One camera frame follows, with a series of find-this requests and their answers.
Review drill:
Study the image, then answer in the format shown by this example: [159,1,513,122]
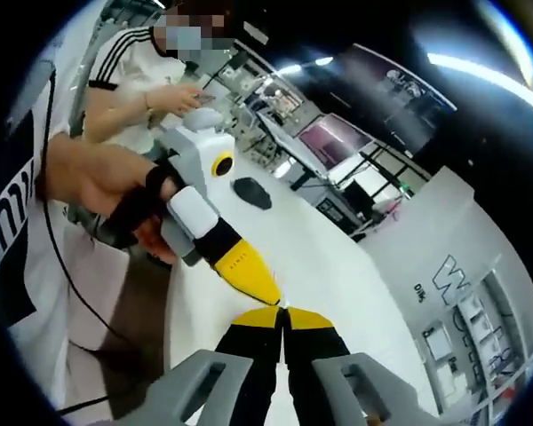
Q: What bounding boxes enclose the large dark hanging screen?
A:
[337,43,457,153]

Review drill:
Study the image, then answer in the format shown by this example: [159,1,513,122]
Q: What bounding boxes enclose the person's left hand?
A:
[95,163,181,266]

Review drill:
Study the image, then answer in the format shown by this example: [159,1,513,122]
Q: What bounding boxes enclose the black computer mouse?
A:
[232,176,274,211]

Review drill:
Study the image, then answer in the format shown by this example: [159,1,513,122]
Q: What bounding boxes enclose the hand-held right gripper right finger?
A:
[284,306,421,426]

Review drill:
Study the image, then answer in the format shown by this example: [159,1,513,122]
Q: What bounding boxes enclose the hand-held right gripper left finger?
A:
[113,305,286,426]

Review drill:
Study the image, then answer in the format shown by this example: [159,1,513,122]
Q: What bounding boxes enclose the grey desk with black legs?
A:
[256,110,343,190]

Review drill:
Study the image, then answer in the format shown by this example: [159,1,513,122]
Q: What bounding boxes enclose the person's trousers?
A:
[66,239,179,416]

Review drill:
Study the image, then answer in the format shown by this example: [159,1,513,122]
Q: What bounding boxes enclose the ceiling light strip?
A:
[426,51,533,86]

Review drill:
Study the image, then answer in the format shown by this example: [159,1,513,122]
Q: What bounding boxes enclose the grey metal shelf rack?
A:
[420,265,533,414]

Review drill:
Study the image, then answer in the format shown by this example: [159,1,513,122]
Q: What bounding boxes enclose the person's white printed shirt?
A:
[0,26,99,330]

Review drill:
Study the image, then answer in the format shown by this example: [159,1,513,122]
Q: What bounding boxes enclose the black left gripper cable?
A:
[37,66,137,356]

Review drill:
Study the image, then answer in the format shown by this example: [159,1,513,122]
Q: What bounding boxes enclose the black computer monitor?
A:
[343,180,375,215]

